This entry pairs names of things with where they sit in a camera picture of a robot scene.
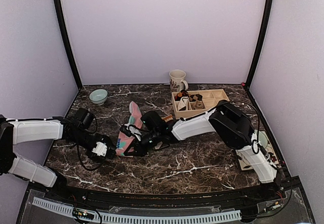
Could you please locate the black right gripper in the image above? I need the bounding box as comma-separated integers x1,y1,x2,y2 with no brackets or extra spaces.
125,129,161,157

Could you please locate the pink patterned long sock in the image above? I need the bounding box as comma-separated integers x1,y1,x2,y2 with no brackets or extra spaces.
116,101,143,156

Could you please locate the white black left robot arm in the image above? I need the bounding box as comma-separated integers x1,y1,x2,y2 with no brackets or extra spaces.
1,108,116,202

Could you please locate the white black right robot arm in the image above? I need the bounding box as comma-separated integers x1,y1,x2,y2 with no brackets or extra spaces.
119,100,278,201

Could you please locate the beige striped cuff sock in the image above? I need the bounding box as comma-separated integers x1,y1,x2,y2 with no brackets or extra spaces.
153,115,174,150

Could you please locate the light blue ceramic bowl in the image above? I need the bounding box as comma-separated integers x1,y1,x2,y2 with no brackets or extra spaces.
89,89,108,105

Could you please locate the white ribbed rolled sock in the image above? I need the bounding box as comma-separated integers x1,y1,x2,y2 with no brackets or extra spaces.
177,97,189,111

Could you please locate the wooden compartment organizer box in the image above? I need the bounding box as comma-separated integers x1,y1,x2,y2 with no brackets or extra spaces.
171,89,229,119

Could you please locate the dark argyle rolled sock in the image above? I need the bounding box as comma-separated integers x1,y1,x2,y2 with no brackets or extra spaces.
189,94,203,102

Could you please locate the coral pattern ceramic mug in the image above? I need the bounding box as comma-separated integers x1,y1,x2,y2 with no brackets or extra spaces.
169,69,189,92

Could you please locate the floral pattern coaster tile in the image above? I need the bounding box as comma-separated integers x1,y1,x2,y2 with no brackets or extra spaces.
235,130,280,171

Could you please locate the pale green candle dish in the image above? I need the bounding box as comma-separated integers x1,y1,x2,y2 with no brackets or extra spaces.
256,130,269,148

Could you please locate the white slotted cable duct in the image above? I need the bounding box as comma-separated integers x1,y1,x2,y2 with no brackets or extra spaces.
32,197,241,223

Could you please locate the black left frame post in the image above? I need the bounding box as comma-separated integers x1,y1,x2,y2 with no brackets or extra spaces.
53,0,83,90

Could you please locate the black frame post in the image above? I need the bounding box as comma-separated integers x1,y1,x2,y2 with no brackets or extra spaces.
245,0,273,91
53,0,83,90

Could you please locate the black front table rail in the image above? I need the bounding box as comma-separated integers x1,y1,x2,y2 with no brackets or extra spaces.
25,175,302,211

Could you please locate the black right frame post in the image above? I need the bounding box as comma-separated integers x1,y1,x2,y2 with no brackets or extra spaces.
245,0,273,91

